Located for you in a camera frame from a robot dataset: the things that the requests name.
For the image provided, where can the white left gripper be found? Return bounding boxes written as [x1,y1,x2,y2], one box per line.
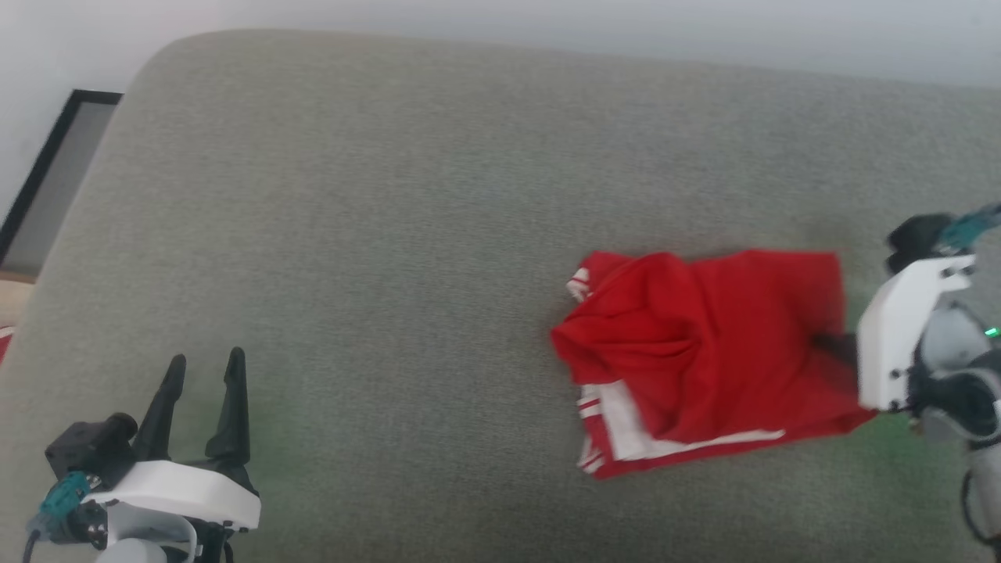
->
[82,347,262,534]

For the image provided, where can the teal camera connector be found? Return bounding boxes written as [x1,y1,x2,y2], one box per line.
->
[938,203,1001,252]
[38,471,103,522]

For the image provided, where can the red white-trimmed shorts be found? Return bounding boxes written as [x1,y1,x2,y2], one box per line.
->
[551,249,878,481]

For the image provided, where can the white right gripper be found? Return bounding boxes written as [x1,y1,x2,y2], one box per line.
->
[813,253,979,414]

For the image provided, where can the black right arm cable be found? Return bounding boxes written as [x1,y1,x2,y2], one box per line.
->
[960,468,1001,546]

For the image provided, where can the teal left camera connector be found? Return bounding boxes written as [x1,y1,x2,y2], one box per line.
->
[38,471,103,522]

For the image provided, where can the teal right camera connector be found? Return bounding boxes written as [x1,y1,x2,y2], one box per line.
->
[938,203,1001,252]

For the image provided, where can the grey fabric sofa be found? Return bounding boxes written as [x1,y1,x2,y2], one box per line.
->
[0,30,1001,563]

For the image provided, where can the black framed panel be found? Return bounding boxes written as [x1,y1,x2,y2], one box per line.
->
[0,88,124,276]

